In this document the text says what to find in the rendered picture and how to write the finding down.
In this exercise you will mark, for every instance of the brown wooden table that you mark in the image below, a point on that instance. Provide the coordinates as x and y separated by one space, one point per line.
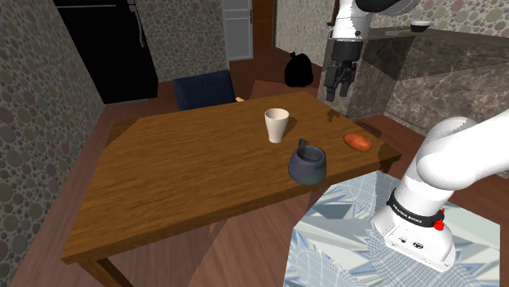
179 167

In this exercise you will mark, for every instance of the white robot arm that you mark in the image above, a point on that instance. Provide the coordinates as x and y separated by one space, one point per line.
445 159

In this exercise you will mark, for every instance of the marble kitchen counter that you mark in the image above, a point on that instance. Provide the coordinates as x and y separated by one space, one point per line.
429 79

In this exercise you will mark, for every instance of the dark bowl with white rim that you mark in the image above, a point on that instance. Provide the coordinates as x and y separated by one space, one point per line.
420 26

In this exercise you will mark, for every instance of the orange sweet potato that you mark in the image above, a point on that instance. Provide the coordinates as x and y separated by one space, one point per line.
358 142

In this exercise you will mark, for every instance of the dark blue chair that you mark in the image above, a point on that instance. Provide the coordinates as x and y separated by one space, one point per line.
204 89

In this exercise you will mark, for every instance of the black garbage bag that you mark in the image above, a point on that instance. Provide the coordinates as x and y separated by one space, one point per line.
298 70

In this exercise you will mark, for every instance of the dark blue-grey mug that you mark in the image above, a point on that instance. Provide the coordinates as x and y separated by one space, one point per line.
308 167

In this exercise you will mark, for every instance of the black refrigerator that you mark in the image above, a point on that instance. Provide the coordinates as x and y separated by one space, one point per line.
107 47

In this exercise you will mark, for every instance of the white door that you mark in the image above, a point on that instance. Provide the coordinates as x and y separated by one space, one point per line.
237 28

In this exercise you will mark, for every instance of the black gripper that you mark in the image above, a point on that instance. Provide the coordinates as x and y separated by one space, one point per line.
344 53

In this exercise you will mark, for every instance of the cream white cup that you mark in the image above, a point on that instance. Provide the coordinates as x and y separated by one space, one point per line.
276 125

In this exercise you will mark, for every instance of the pale patterned robot stand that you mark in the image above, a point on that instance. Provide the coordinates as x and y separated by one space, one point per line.
342 238

